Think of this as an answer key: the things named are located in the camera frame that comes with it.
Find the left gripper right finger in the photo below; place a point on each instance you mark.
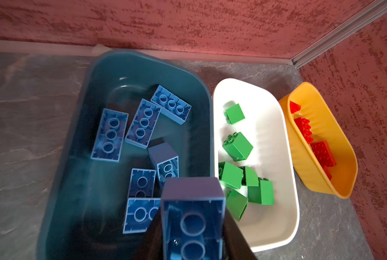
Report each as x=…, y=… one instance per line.
x=235, y=245

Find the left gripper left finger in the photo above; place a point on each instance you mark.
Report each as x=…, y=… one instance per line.
x=151, y=246

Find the blue lego mid floor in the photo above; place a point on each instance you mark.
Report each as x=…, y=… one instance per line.
x=192, y=212

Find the blue long lego floor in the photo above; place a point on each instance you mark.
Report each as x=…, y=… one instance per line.
x=139, y=214

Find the red legos in yellow bin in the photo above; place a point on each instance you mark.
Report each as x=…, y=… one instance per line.
x=320, y=149

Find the green lego bottom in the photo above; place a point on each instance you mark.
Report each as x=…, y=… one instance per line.
x=236, y=204

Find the green lego left cluster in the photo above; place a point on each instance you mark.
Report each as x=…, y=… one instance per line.
x=230, y=175

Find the blue long lego left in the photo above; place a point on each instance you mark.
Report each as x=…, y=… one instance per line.
x=165, y=161

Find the white container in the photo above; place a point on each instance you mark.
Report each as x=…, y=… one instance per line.
x=263, y=227

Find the yellow container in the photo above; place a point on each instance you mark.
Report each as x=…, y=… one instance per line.
x=305, y=101

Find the dark teal container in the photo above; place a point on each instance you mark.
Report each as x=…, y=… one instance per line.
x=86, y=209

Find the right aluminium corner post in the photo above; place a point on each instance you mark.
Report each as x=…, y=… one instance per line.
x=351, y=26

